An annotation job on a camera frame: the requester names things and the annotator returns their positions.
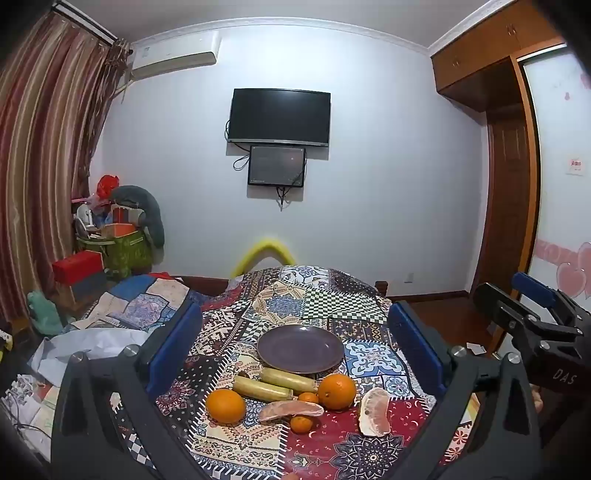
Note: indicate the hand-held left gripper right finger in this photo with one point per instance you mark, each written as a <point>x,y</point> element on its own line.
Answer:
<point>415,341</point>

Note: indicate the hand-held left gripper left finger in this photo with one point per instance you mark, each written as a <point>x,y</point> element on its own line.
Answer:
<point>178,341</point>

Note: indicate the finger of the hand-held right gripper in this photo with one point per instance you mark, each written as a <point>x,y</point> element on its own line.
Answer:
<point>531,285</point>
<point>503,307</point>

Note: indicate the large orange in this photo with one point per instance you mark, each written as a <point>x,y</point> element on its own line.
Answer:
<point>225,406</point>
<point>337,391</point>

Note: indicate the peeled pomelo segment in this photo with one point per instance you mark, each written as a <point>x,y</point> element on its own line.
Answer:
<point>375,413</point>
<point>288,410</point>

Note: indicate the yellow sugar cane piece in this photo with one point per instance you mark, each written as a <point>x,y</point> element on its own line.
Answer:
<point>286,379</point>
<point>261,390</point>

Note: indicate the dark purple plate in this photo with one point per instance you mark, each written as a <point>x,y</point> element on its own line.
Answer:
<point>300,348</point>

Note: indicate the small tangerine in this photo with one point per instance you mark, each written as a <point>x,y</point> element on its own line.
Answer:
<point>308,397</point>
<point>301,423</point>

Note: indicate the white paper scrap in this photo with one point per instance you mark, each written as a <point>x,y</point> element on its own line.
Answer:
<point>475,348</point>

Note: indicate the wooden door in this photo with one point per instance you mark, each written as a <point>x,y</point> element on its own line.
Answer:
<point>508,207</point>

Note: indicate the light blue cloth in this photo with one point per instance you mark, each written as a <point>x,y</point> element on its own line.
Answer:
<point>74,344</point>

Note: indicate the green storage box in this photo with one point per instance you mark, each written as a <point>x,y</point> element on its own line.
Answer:
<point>124,251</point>

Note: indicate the red box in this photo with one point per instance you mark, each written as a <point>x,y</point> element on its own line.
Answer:
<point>76,267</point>

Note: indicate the yellow curved chair back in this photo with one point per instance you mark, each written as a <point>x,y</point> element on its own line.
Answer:
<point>263,249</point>

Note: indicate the patchwork printed blanket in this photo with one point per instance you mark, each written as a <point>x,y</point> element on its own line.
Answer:
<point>295,295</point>

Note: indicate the orange box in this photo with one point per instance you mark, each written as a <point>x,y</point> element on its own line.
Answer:
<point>121,228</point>

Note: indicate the red white label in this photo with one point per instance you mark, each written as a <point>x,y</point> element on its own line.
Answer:
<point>575,165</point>

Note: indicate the teal cloth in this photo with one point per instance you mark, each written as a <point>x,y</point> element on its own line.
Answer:
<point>44,314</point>

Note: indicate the red plastic bag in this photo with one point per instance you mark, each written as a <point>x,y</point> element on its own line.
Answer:
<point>107,184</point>

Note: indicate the wooden wardrobe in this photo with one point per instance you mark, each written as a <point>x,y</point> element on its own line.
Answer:
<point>480,64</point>

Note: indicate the striped brown curtain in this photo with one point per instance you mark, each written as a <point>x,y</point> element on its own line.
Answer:
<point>41,138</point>

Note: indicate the white air conditioner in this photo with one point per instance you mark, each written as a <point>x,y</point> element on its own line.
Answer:
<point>173,53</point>

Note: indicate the dark wooden bed frame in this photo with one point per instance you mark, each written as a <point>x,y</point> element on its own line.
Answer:
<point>203,280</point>

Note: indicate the small black wall monitor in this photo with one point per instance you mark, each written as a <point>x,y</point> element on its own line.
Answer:
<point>277,165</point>

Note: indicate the black wall television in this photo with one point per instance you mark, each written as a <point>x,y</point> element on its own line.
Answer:
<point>280,115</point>

